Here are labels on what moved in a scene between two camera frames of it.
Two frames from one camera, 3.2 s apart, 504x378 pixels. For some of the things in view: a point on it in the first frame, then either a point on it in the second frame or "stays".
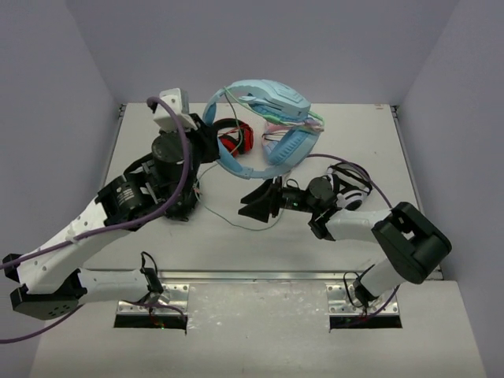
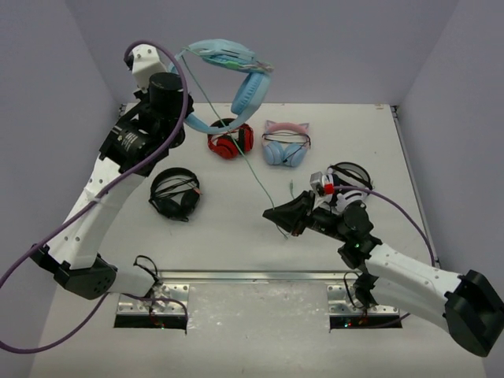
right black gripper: x=261 y=211 to x=293 y=214
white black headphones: x=350 y=184 stays
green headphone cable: x=269 y=118 to x=238 y=148
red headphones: x=246 y=133 stays
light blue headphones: x=290 y=139 to x=250 y=95
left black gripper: x=209 y=138 to x=183 y=104
